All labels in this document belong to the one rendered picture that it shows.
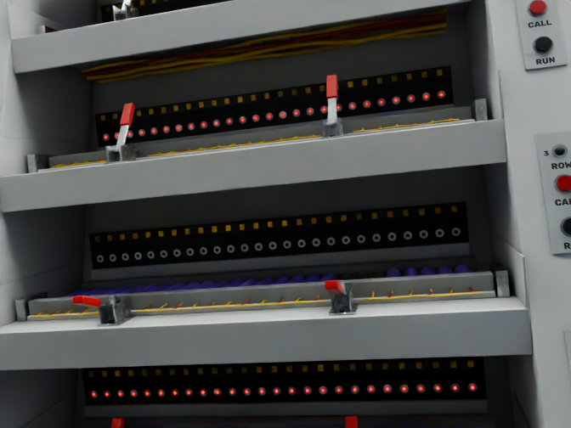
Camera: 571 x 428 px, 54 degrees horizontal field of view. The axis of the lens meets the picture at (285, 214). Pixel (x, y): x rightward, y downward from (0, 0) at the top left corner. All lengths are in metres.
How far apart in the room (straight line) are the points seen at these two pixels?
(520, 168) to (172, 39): 0.44
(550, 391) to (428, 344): 0.11
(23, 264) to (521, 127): 0.63
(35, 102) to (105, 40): 0.16
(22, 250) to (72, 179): 0.14
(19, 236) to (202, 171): 0.28
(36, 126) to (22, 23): 0.14
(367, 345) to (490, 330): 0.12
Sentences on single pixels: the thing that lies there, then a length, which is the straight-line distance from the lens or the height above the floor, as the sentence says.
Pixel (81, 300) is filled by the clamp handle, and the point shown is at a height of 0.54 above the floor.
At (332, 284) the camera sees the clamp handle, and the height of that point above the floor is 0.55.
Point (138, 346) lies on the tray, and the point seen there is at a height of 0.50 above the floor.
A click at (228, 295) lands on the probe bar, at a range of 0.67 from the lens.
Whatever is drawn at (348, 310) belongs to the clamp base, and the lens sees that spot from 0.59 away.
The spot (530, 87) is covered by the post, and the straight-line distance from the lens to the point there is 0.65.
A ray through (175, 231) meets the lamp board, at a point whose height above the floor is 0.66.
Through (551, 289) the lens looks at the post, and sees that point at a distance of 0.60.
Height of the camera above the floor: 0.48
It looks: 14 degrees up
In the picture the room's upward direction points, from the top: 2 degrees counter-clockwise
